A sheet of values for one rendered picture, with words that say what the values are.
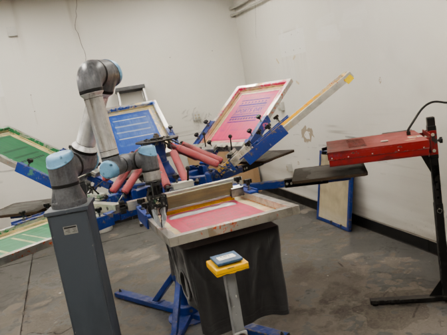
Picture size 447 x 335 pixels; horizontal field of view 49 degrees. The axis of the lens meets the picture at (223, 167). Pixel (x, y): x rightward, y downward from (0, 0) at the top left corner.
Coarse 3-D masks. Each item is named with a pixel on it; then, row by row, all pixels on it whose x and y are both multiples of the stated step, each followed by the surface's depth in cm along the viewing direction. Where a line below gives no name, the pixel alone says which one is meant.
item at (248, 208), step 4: (232, 200) 267; (216, 204) 264; (220, 204) 262; (236, 204) 255; (240, 204) 253; (244, 204) 251; (200, 208) 261; (204, 208) 259; (220, 208) 252; (224, 208) 250; (240, 208) 243; (244, 208) 242; (248, 208) 240; (252, 208) 238; (256, 208) 237; (208, 212) 247; (252, 212) 230; (256, 212) 228; (260, 212) 227
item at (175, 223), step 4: (184, 212) 258; (204, 212) 249; (160, 216) 259; (168, 216) 255; (172, 216) 254; (188, 216) 246; (192, 216) 245; (168, 220) 246; (172, 220) 244; (176, 220) 242; (172, 224) 235; (176, 224) 233; (180, 224) 232; (176, 228) 225; (180, 228) 224; (184, 228) 222; (188, 228) 221; (180, 232) 216
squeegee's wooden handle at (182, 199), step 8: (224, 184) 263; (232, 184) 264; (184, 192) 257; (192, 192) 257; (200, 192) 259; (208, 192) 260; (216, 192) 261; (224, 192) 263; (168, 200) 254; (176, 200) 255; (184, 200) 256; (192, 200) 258; (200, 200) 259; (168, 208) 254
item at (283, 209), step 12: (264, 204) 240; (276, 204) 226; (288, 204) 217; (252, 216) 206; (264, 216) 207; (276, 216) 209; (288, 216) 210; (156, 228) 219; (204, 228) 200; (216, 228) 200; (228, 228) 202; (240, 228) 204; (168, 240) 195; (180, 240) 196; (192, 240) 198
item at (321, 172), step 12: (300, 168) 339; (312, 168) 332; (324, 168) 326; (336, 168) 319; (348, 168) 314; (360, 168) 308; (276, 180) 325; (288, 180) 321; (300, 180) 302; (312, 180) 300; (324, 180) 298; (336, 180) 315
